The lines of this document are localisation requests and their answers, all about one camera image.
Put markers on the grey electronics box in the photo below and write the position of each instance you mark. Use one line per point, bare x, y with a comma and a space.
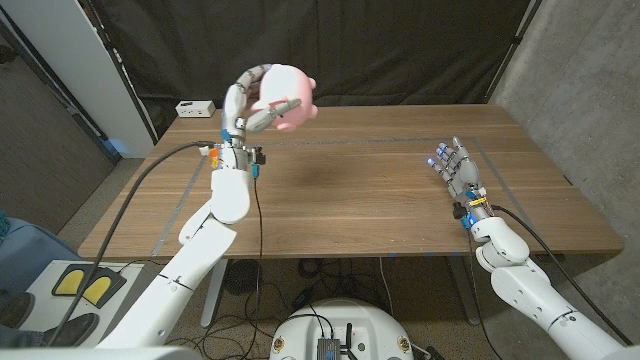
329, 350

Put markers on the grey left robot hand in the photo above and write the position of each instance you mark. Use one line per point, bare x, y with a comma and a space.
235, 100

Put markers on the grey tape outline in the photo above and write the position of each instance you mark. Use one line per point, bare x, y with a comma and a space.
390, 140

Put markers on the small orange cup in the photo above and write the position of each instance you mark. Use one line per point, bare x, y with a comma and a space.
213, 153

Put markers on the grey table leg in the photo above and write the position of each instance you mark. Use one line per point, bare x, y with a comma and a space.
465, 295

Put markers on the black foot pedal yellow pads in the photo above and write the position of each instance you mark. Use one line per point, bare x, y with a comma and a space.
112, 280

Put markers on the white power strip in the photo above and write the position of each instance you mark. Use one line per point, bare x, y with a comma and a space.
195, 109

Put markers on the white table leg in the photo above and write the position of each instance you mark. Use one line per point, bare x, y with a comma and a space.
212, 295

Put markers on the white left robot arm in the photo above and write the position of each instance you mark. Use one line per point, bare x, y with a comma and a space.
200, 255

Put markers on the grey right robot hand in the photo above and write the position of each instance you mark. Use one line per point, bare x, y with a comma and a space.
467, 175

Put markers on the dark brown shoe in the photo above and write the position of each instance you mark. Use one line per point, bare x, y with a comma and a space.
15, 310
70, 330

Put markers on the round black fan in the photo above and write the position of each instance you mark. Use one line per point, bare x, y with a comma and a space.
242, 276

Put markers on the black backdrop curtain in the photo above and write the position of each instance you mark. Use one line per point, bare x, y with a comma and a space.
400, 50

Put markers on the white leaning panel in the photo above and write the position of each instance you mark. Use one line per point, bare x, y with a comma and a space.
75, 60

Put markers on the black antenna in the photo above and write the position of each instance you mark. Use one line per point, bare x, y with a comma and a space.
348, 335

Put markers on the pink plastic piggy bank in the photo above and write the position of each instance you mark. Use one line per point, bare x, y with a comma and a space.
290, 87

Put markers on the black power adapter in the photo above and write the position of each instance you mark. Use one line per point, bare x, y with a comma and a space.
301, 299

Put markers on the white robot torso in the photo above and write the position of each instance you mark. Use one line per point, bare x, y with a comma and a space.
340, 317

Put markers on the blue jeans leg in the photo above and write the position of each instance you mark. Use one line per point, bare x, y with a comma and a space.
20, 339

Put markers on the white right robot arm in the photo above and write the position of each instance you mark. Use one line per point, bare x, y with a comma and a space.
530, 295

